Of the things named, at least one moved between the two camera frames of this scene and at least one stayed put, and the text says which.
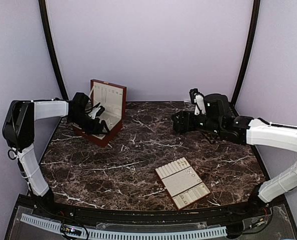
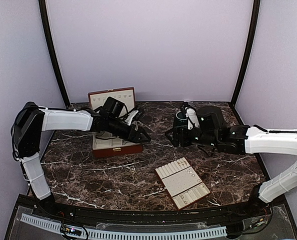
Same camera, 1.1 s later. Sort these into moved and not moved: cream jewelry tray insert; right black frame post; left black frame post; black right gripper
Moved: black right gripper
Not moved: left black frame post; right black frame post; cream jewelry tray insert
